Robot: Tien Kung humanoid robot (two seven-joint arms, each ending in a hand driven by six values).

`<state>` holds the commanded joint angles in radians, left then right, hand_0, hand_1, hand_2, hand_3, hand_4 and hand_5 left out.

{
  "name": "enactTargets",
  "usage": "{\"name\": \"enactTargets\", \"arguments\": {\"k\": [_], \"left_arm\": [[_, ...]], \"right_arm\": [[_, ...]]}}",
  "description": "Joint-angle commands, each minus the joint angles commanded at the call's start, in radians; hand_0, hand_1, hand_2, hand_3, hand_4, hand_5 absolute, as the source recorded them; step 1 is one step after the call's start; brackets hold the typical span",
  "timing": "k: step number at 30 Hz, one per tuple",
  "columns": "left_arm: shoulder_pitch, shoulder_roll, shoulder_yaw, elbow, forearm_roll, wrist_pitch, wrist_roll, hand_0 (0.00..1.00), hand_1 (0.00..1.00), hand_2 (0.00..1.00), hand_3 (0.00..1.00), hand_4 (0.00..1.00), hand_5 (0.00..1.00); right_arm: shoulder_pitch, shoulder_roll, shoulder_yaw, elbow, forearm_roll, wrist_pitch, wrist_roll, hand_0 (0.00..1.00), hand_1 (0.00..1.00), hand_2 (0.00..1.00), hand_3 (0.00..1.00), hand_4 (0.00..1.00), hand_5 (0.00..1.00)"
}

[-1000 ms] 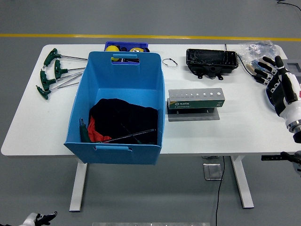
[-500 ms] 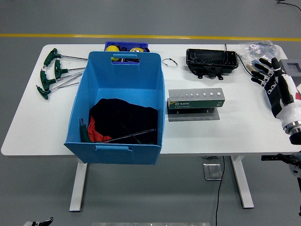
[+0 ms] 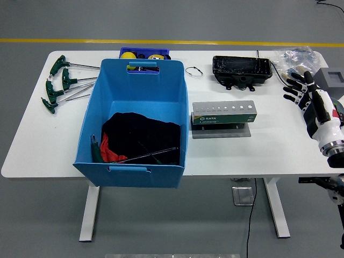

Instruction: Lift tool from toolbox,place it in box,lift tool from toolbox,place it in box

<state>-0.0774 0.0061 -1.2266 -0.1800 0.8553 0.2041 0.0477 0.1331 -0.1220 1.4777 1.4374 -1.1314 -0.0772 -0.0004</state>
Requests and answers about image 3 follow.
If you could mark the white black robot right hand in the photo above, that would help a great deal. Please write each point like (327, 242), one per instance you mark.
(328, 129)

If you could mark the green grey wrench holder stand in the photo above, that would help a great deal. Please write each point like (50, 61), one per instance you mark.
(223, 119)

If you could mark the grey foam box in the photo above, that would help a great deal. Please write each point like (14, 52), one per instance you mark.
(323, 80)

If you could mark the large light blue plastic box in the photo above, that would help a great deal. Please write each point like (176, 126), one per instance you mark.
(139, 86)

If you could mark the black table control panel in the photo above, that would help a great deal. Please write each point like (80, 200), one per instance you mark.
(305, 180)

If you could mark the resistor tape strip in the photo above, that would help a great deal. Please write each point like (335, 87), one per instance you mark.
(298, 69)

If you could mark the clear plastic parts bags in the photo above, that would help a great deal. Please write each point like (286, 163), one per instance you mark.
(295, 55)

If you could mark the white table leg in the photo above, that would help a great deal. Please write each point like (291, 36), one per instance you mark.
(276, 212)
(90, 212)

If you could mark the black plastic tray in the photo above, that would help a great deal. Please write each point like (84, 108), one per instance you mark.
(242, 67)

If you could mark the metal floor plate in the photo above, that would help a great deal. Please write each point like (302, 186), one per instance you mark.
(243, 196)

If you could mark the black cloth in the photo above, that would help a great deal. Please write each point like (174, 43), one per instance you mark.
(142, 129)

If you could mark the yellow tape measure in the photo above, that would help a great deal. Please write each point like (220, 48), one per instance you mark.
(156, 57)

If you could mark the small dark blue bin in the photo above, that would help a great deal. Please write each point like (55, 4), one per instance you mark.
(145, 50)

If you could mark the yellow ball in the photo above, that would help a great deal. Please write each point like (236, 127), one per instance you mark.
(128, 55)

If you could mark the red cloth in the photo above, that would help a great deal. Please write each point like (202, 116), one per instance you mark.
(107, 151)

